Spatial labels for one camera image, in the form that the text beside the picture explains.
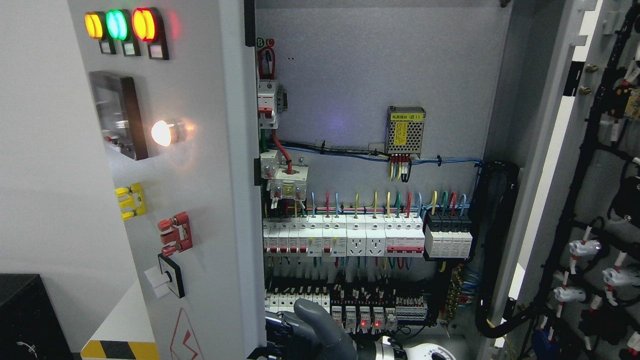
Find red indicator light left door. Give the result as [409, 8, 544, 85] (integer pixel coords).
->
[131, 7, 157, 43]

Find white socket breaker row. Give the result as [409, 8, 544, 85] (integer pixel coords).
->
[262, 213, 425, 258]

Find black box on floor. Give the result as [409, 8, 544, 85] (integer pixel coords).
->
[0, 273, 73, 360]

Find white current transformers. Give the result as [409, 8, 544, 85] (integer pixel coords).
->
[260, 149, 309, 209]

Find red terminal post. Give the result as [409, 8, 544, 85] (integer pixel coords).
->
[157, 211, 194, 256]

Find black surge protector modules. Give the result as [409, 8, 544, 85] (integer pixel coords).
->
[423, 210, 473, 259]

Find yellow terminal post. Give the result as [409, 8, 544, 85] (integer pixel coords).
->
[114, 182, 147, 221]

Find red white main breaker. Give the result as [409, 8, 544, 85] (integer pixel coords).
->
[257, 79, 288, 130]

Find metal mesh power supply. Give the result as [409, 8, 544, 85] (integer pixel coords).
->
[385, 105, 426, 157]

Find red electric warning sticker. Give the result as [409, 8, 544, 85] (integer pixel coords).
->
[169, 308, 205, 360]

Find relay terminal row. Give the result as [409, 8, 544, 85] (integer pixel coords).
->
[327, 278, 430, 335]

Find white rotary selector switch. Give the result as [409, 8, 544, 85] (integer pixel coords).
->
[144, 253, 185, 299]

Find black cable conduit right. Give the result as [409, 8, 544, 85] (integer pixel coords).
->
[469, 160, 526, 339]

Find green indicator light left door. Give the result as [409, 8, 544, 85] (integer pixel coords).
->
[105, 9, 131, 42]

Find black digital power meter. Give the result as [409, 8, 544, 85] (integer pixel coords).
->
[87, 70, 149, 161]

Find white lower breaker row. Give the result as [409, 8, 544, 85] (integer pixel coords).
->
[264, 285, 330, 313]

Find grey robot hand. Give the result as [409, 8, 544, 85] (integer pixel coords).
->
[250, 298, 358, 360]

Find white indicator light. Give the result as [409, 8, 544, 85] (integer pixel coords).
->
[150, 119, 188, 147]

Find grey cabinet door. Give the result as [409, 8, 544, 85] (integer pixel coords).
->
[477, 0, 640, 360]
[67, 0, 265, 360]

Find yellow indicator light left door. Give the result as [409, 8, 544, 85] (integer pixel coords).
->
[84, 11, 106, 41]

